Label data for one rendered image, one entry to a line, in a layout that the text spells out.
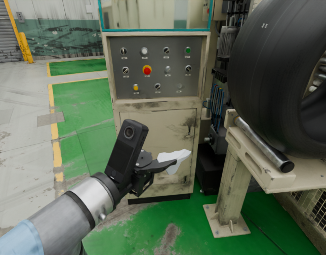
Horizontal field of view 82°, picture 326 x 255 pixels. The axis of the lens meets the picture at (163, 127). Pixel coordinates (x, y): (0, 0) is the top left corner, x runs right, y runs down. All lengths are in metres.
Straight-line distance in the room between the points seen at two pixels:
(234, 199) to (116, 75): 1.07
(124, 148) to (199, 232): 1.28
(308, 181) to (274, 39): 0.54
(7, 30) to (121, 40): 8.33
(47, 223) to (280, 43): 0.57
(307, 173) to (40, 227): 0.86
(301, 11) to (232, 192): 1.04
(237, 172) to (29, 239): 1.08
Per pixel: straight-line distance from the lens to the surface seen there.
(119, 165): 0.36
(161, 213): 1.62
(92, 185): 0.34
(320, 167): 1.00
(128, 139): 0.34
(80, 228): 0.33
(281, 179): 0.77
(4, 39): 9.36
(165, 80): 1.14
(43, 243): 0.32
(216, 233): 1.56
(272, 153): 0.76
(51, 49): 9.24
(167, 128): 1.21
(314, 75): 1.30
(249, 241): 1.62
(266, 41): 0.59
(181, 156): 0.42
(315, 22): 0.57
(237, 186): 1.32
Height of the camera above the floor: 1.31
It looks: 29 degrees down
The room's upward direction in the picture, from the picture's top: straight up
